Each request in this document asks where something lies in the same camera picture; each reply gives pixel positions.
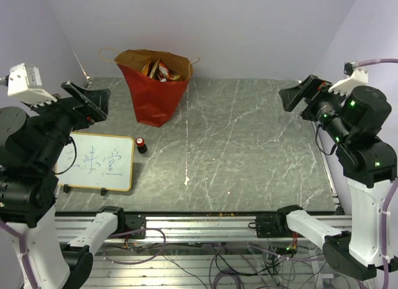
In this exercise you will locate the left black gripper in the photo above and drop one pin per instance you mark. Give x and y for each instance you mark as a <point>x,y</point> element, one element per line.
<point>94,104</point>

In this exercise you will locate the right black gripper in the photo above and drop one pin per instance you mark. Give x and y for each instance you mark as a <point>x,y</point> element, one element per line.
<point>312,89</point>

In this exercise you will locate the red brown paper bag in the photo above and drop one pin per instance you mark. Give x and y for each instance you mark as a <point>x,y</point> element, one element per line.
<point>154,101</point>

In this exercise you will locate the orange snack pouch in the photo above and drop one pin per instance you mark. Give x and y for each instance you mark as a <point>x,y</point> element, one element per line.
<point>151,69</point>

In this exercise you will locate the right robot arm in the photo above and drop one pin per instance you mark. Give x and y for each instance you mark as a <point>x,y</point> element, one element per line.
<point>352,113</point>

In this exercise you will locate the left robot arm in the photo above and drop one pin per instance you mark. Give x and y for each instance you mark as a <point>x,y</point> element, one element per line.
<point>30,148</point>

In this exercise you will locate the colourful small snack packets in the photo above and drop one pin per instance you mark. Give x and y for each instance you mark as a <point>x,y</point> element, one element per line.
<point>164,74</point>

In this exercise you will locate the small whiteboard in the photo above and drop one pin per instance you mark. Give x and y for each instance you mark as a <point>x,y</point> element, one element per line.
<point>97,161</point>

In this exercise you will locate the red capped black marker stamp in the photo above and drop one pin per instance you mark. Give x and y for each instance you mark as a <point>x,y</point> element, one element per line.
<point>141,145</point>

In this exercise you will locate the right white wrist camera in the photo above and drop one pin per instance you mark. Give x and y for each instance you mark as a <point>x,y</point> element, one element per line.
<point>355,76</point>

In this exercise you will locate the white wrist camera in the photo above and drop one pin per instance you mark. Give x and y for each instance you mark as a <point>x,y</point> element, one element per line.
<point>355,76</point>
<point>25,84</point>

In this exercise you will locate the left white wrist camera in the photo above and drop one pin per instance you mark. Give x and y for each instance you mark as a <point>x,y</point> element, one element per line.
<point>25,84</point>

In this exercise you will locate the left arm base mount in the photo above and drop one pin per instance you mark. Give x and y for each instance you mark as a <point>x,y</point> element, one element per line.
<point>132,221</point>

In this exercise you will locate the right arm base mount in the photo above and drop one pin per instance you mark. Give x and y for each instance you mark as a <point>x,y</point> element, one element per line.
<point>271,225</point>

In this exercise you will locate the aluminium extrusion rail frame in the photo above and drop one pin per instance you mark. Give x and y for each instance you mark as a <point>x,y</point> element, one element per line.
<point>187,229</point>

